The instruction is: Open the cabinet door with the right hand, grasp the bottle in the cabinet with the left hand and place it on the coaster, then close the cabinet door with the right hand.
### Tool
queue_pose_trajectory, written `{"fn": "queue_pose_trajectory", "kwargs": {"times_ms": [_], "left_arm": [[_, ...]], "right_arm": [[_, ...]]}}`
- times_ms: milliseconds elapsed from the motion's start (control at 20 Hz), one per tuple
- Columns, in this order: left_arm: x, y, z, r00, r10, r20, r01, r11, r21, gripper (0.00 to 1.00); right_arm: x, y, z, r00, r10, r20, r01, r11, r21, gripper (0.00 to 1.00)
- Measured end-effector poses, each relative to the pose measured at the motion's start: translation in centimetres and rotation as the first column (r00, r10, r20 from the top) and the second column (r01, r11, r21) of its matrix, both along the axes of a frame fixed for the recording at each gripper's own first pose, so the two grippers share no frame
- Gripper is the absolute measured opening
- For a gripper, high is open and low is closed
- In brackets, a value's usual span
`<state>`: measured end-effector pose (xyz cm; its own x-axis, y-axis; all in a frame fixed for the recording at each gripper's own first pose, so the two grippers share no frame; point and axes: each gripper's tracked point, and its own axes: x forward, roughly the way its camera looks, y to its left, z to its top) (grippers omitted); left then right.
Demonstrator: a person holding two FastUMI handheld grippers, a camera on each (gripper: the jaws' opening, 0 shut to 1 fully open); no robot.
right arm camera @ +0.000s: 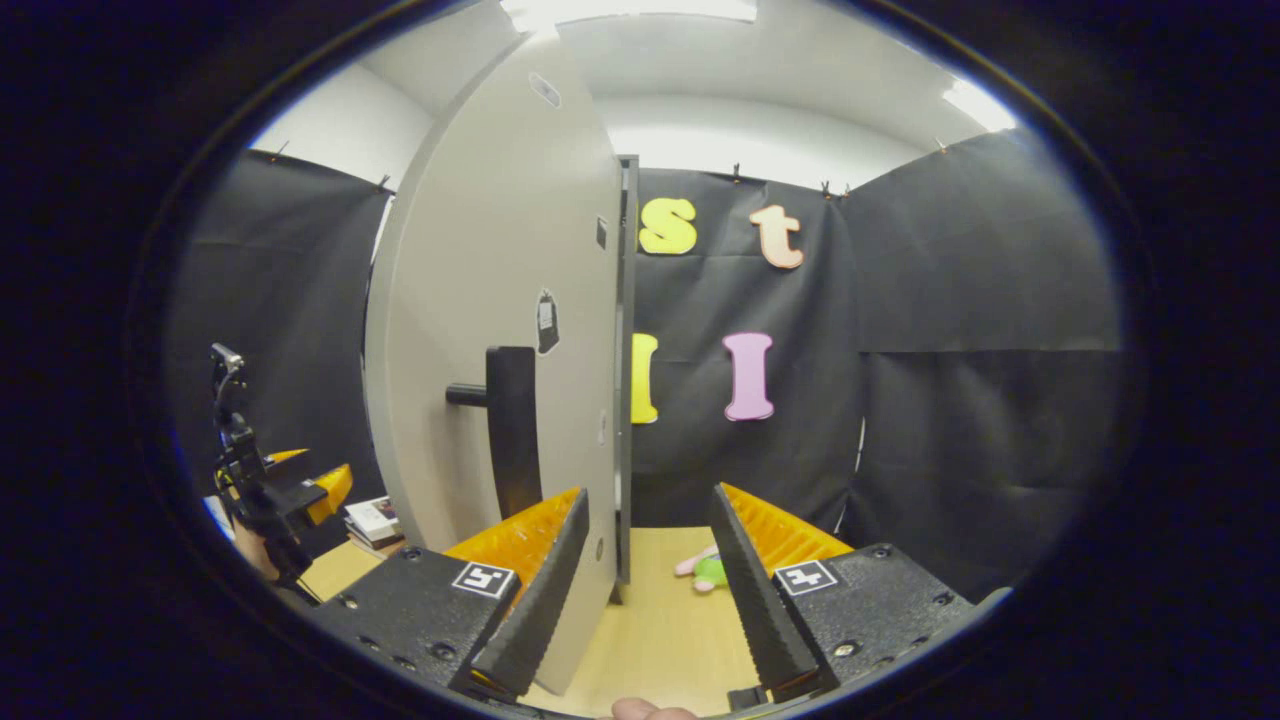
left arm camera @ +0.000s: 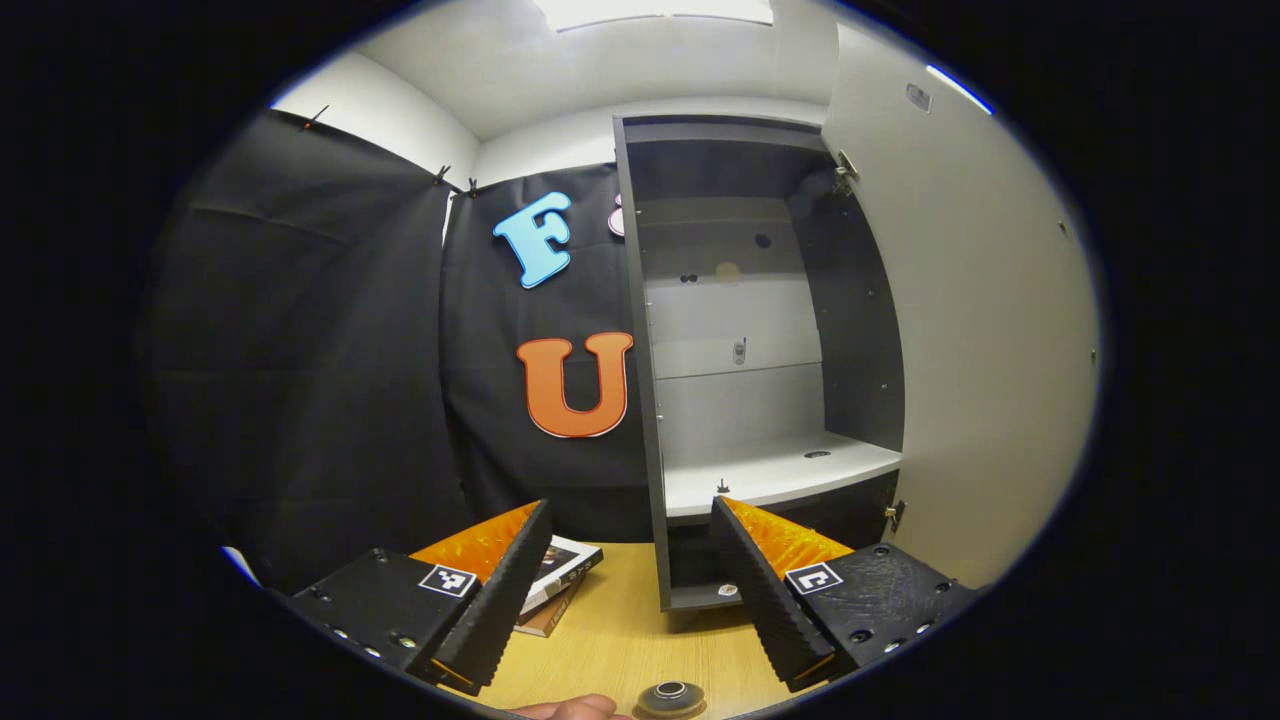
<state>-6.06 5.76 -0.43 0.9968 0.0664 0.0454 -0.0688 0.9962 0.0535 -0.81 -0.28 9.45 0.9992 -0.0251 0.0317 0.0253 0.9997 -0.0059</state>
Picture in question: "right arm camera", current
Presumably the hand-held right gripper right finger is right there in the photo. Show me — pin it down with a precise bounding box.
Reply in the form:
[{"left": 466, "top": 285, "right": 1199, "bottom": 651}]
[{"left": 710, "top": 482, "right": 976, "bottom": 703}]

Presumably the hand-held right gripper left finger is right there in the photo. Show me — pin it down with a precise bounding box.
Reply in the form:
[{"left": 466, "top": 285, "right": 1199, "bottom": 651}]
[{"left": 310, "top": 487, "right": 591, "bottom": 701}]

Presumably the black cabinet door handle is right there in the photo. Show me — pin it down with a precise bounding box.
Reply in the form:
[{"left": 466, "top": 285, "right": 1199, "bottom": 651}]
[{"left": 446, "top": 346, "right": 544, "bottom": 521}]

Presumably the beige cabinet door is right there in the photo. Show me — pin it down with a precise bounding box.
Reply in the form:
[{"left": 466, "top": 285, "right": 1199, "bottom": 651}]
[{"left": 363, "top": 30, "right": 626, "bottom": 696}]

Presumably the dark book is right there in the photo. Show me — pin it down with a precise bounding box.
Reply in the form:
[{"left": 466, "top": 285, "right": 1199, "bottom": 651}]
[{"left": 343, "top": 525, "right": 404, "bottom": 559}]

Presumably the green plush toy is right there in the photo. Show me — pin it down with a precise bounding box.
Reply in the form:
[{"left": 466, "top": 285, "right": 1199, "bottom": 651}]
[{"left": 675, "top": 545, "right": 731, "bottom": 593}]

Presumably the black backdrop cloth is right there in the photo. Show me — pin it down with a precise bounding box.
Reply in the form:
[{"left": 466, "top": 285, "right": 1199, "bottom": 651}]
[{"left": 165, "top": 130, "right": 1126, "bottom": 601}]

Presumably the small ceiling light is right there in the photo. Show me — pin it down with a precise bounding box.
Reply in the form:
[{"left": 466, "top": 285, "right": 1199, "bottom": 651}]
[{"left": 940, "top": 78, "right": 1019, "bottom": 133}]

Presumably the long ceiling light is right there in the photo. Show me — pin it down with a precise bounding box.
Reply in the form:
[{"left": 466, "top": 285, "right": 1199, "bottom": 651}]
[{"left": 500, "top": 0, "right": 758, "bottom": 31}]

